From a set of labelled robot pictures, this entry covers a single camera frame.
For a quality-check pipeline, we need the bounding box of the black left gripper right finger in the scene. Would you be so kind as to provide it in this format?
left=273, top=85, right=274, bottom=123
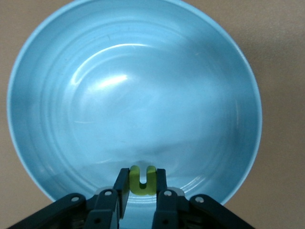
left=151, top=168, right=254, bottom=229

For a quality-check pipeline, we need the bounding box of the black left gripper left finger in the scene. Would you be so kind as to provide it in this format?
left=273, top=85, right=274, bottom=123
left=14, top=168, right=131, bottom=229

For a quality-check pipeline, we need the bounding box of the green lowercase letter u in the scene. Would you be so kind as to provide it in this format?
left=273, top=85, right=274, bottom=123
left=129, top=165, right=157, bottom=196

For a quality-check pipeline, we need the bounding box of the blue plate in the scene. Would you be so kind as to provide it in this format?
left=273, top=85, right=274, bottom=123
left=6, top=0, right=264, bottom=208

